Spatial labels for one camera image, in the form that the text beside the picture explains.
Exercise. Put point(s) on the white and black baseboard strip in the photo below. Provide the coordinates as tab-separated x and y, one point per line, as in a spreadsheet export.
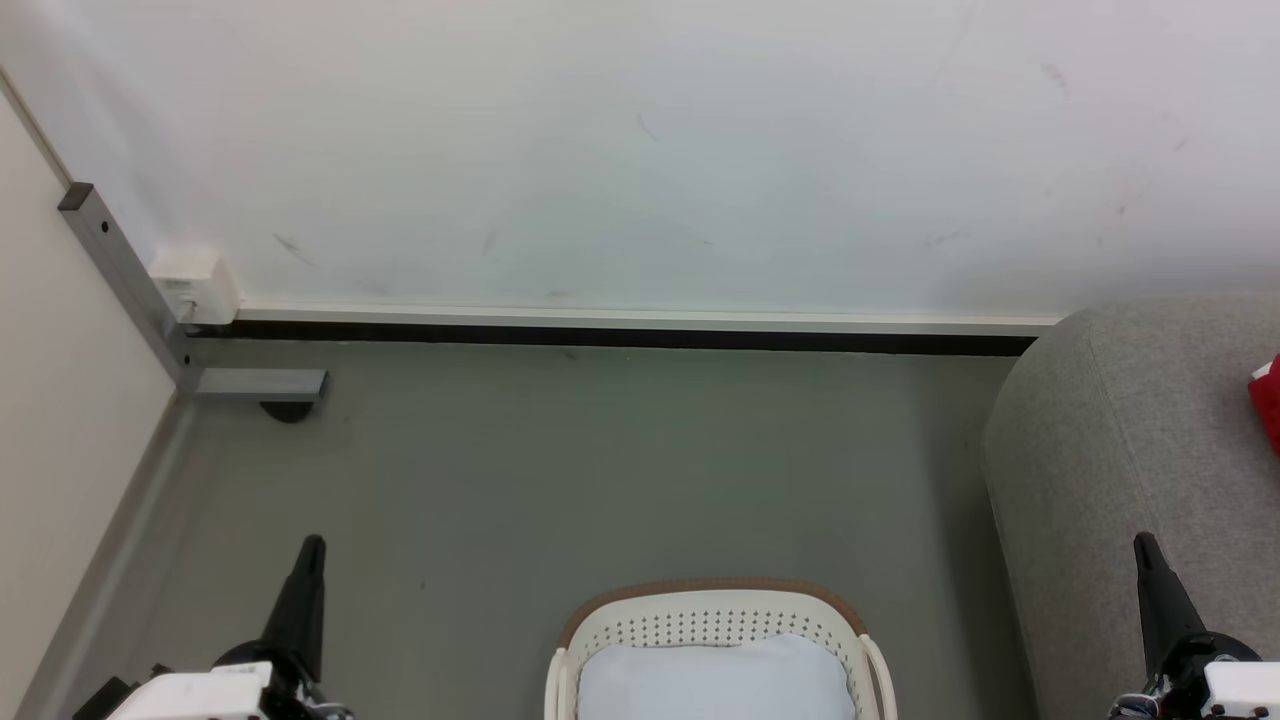
620	328

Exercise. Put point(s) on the grey fabric sofa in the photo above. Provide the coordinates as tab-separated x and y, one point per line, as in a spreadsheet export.
1120	450

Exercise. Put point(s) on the white perforated laundry basket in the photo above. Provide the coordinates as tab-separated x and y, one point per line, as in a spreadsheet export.
700	610

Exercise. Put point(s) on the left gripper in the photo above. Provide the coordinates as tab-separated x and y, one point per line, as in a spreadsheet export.
200	695

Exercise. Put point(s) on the grey metal frame post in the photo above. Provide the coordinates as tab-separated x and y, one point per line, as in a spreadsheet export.
120	265

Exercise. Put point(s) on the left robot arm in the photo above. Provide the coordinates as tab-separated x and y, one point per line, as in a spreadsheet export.
100	700

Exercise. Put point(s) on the beige partition panel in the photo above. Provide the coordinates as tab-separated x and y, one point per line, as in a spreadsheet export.
70	400

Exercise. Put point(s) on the pale blue folded clothing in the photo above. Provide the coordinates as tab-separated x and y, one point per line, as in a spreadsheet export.
715	680

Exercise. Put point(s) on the white wall socket box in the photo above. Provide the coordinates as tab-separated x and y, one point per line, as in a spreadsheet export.
195	285

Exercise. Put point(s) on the red knit garment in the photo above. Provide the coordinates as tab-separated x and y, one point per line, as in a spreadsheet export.
1268	405

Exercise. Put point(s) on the black round frame foot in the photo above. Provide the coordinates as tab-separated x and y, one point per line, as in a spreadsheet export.
287	411

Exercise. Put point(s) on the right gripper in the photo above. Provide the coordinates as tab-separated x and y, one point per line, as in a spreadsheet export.
1225	690

